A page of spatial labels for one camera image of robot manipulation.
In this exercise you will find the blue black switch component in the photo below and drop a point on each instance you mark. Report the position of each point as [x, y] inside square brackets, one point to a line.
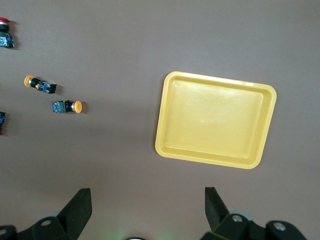
[2, 120]

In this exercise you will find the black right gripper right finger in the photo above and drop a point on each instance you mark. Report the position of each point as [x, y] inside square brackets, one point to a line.
[216, 215]

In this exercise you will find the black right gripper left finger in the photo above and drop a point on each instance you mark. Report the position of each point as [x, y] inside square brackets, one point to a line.
[75, 212]

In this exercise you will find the yellow plastic tray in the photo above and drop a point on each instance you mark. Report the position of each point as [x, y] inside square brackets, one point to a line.
[212, 120]

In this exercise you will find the red mushroom push button switch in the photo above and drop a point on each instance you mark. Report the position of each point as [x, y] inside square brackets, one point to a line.
[5, 40]

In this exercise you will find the yellow cap push button switch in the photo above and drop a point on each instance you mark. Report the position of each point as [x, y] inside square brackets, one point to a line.
[60, 107]
[43, 86]

